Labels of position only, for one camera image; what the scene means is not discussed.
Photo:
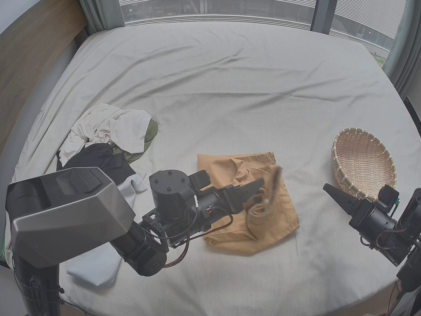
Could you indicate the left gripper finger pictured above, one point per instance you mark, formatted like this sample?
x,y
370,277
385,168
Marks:
x,y
240,204

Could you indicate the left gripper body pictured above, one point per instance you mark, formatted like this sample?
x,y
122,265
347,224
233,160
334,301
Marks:
x,y
213,204

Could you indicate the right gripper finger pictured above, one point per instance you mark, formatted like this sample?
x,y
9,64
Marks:
x,y
338,198

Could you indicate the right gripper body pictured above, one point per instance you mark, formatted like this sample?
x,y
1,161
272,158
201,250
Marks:
x,y
371,222

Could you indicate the tan shorts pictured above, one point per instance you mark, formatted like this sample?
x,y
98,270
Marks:
x,y
273,216

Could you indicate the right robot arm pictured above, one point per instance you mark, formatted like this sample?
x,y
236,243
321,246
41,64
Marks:
x,y
414,209

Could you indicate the round woven basket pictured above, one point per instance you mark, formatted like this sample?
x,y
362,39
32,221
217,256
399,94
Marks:
x,y
361,160

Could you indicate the green garment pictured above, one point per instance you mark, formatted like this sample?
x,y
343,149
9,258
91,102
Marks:
x,y
149,133

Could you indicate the white garment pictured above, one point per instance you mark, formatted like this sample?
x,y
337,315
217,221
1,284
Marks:
x,y
125,130

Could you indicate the bed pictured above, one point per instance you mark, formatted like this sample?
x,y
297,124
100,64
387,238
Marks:
x,y
230,77

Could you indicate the black garment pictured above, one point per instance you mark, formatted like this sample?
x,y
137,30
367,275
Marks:
x,y
95,158

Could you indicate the pale blue garment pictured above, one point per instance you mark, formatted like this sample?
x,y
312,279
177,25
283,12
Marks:
x,y
95,268

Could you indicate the blue-green curtain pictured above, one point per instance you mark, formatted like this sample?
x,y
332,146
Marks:
x,y
406,44
98,2

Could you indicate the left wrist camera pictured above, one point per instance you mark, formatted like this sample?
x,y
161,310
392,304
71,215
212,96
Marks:
x,y
200,179

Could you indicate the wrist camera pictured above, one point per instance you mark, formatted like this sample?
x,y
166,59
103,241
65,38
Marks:
x,y
388,194
200,179

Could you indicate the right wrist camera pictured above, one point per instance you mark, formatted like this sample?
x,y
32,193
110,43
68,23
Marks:
x,y
388,194

